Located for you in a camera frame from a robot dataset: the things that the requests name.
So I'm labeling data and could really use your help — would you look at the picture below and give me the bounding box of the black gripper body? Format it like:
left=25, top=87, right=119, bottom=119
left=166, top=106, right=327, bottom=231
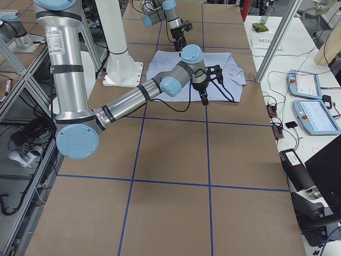
left=170, top=27, right=186, bottom=44
left=192, top=77, right=209, bottom=98

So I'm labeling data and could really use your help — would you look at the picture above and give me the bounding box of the light blue striped shirt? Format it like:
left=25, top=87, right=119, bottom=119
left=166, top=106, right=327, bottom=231
left=146, top=51, right=246, bottom=102

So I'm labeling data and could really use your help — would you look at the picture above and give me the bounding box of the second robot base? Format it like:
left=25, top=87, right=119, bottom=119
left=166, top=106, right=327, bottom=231
left=1, top=14, right=46, bottom=53

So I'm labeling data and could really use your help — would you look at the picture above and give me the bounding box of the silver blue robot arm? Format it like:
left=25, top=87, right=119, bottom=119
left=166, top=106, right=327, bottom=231
left=34, top=1, right=208, bottom=159
left=140, top=0, right=192, bottom=52

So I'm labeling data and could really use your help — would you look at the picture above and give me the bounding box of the upper orange circuit board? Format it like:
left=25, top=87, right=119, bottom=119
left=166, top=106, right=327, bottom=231
left=266, top=104, right=278, bottom=118

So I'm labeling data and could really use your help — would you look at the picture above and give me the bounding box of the green cloth bundle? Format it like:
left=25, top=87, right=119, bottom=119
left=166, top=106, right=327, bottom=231
left=252, top=23, right=269, bottom=33

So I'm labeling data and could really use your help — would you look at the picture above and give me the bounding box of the white paper with green print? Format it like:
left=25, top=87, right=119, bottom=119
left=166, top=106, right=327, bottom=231
left=249, top=28, right=275, bottom=49

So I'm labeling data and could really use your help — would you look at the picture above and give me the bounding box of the plastic water bottle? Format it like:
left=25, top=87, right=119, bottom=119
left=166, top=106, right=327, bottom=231
left=260, top=7, right=271, bottom=24

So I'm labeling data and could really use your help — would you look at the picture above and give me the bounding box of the small black pad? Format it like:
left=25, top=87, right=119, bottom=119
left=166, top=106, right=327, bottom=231
left=285, top=121, right=298, bottom=129

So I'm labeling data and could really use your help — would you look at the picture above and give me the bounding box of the upper teach pendant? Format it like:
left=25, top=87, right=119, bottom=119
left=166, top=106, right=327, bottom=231
left=288, top=69, right=322, bottom=100

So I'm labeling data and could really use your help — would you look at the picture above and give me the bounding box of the teach pendant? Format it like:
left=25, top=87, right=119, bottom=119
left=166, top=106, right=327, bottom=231
left=293, top=99, right=340, bottom=135
left=288, top=69, right=322, bottom=100

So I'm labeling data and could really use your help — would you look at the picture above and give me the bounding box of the lower teach pendant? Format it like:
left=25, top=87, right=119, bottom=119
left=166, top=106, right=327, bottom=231
left=293, top=99, right=340, bottom=135

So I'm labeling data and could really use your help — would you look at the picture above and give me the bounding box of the black power adapter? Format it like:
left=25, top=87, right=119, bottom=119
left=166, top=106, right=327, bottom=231
left=322, top=94, right=332, bottom=109

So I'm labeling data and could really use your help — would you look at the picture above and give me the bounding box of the wooden board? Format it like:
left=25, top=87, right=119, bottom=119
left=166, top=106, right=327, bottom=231
left=314, top=21, right=341, bottom=66

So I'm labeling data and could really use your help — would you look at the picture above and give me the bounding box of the black monitor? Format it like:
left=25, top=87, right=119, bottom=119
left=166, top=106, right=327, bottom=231
left=305, top=136, right=340, bottom=213

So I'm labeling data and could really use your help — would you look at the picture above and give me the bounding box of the black box device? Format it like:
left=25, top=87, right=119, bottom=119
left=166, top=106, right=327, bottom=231
left=279, top=149, right=340, bottom=230

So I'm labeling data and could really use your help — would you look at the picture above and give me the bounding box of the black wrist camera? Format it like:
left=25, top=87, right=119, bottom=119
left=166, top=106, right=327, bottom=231
left=183, top=22, right=193, bottom=31
left=206, top=65, right=223, bottom=84

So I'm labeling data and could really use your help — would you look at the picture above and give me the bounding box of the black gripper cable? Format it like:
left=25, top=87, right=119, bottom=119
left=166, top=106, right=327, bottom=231
left=162, top=15, right=176, bottom=45
left=153, top=66, right=237, bottom=113

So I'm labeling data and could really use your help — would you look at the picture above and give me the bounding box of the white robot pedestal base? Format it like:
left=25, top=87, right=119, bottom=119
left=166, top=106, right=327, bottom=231
left=95, top=0, right=143, bottom=87

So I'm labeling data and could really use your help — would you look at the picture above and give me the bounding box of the aluminium frame post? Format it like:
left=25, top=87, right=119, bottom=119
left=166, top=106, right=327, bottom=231
left=255, top=0, right=302, bottom=83

